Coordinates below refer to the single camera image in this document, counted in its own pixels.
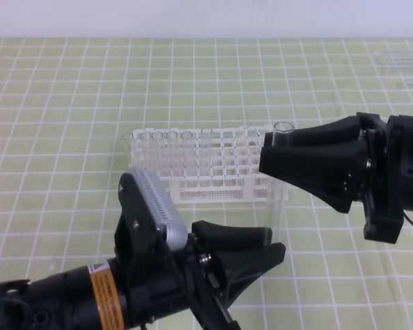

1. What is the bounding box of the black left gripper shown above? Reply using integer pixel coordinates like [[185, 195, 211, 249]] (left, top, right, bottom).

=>
[[114, 173, 286, 329]]

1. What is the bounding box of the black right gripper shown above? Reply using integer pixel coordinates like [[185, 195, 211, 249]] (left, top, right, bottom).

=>
[[259, 113, 413, 244]]

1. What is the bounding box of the clear glass test tube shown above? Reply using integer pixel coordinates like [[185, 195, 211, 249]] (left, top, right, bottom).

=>
[[266, 122, 295, 243]]

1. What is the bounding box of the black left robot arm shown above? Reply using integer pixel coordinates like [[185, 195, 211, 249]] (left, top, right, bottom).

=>
[[0, 168, 286, 329]]

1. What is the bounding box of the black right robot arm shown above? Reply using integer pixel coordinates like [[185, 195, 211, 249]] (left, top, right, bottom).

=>
[[259, 113, 413, 244]]

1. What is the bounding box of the white plastic test tube rack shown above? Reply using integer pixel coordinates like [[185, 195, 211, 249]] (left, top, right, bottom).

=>
[[121, 125, 288, 204]]

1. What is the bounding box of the clear test tube in rack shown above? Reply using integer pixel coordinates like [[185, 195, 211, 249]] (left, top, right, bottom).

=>
[[182, 131, 196, 177], [120, 132, 134, 163], [199, 127, 213, 176], [140, 131, 153, 170], [152, 131, 165, 175], [167, 131, 180, 177]]

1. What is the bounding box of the green checked tablecloth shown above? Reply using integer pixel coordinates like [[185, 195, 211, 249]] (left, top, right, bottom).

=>
[[0, 38, 413, 329]]

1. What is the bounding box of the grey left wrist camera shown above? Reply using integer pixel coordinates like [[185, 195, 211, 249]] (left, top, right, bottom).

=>
[[126, 168, 189, 252]]

